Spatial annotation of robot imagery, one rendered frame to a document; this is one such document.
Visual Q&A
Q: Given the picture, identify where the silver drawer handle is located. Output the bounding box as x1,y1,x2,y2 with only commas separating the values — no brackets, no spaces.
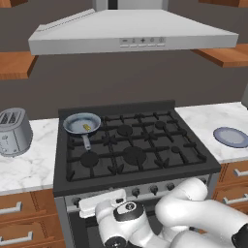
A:
233,168,248,178
223,193,248,205
0,201,23,216
0,231,34,247

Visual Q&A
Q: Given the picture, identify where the black gas stove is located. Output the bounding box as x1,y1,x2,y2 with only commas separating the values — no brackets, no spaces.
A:
52,99,223,248

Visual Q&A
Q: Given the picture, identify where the grey range hood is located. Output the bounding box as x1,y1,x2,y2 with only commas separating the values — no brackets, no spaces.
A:
27,0,240,56

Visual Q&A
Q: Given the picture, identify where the grey frying pan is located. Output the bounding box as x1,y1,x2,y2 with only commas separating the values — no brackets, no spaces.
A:
62,111,103,152

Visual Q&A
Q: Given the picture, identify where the silver toaster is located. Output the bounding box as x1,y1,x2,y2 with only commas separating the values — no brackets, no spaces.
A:
0,107,34,158

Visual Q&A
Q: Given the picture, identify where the wooden wall cupboard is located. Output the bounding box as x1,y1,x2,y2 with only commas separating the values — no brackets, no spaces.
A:
0,0,29,9
198,0,248,9

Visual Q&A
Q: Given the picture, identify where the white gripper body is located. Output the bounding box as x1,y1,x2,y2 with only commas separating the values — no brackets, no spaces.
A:
78,188,128,219

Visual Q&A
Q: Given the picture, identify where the wooden drawer front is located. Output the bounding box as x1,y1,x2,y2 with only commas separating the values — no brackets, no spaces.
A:
216,160,248,189
0,214,66,248
0,189,58,227
211,183,248,215

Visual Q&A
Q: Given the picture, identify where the blue-rimmed grey plate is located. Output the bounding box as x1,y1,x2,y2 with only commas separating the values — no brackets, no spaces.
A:
212,126,248,149

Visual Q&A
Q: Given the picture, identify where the wooden wall shelf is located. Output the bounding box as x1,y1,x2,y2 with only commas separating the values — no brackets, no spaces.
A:
190,43,248,69
0,50,40,81

